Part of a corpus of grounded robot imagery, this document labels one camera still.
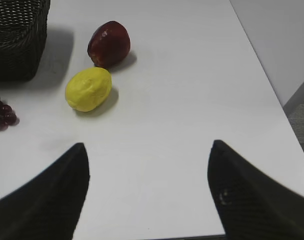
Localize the black woven basket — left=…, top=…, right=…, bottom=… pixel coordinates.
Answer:
left=0, top=0, right=50, bottom=83

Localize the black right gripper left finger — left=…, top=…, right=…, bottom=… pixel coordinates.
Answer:
left=0, top=143, right=89, bottom=240

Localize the yellow lemon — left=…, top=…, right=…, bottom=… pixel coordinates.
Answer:
left=65, top=67, right=112, bottom=113

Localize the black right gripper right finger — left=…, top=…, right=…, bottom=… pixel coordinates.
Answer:
left=207, top=140, right=304, bottom=240

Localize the dark red fruit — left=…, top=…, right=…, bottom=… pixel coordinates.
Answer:
left=87, top=20, right=131, bottom=68

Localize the purple grape bunch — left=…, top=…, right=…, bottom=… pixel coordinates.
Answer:
left=0, top=99, right=19, bottom=132

